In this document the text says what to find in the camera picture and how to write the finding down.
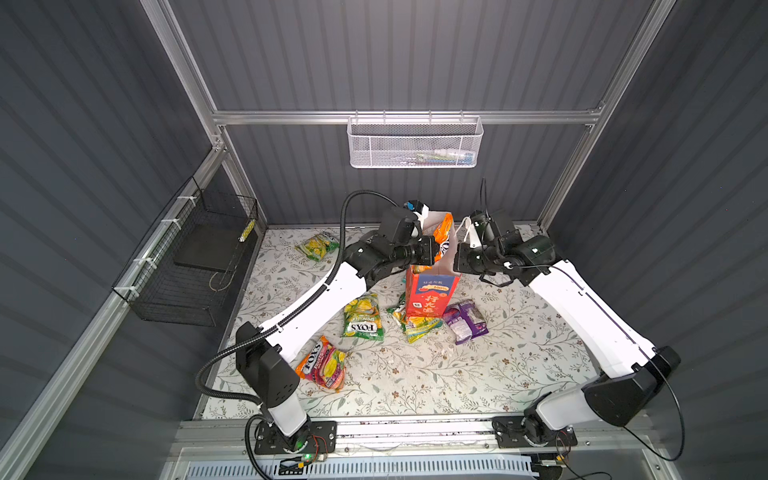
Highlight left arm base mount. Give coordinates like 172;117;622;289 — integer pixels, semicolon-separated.
254;419;338;455

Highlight green Fox's candy bag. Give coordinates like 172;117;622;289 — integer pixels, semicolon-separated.
342;293;385;341

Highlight orange pink Fox's candy bag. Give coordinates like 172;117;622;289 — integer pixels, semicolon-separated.
295;336;347;391

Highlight black wire wall basket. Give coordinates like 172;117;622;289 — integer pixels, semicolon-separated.
113;180;261;327

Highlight purple snack packet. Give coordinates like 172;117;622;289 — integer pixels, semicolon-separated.
442;300;489;345

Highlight yellow tube in black basket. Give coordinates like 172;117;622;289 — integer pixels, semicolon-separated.
238;219;256;243

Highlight green yellow candy bag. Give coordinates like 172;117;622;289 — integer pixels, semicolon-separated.
295;231;340;262
387;293;443;344

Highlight red paper gift bag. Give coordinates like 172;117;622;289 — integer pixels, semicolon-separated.
405;211;461;317

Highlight items in white basket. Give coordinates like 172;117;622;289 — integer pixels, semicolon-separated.
401;149;476;167

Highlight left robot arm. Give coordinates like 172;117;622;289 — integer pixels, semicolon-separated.
235;201;440;440

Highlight white wire wall basket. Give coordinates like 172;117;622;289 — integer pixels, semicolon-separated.
346;115;484;169

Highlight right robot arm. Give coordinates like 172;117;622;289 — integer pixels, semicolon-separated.
453;211;681;446

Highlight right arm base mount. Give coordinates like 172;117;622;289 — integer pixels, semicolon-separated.
491;415;578;448

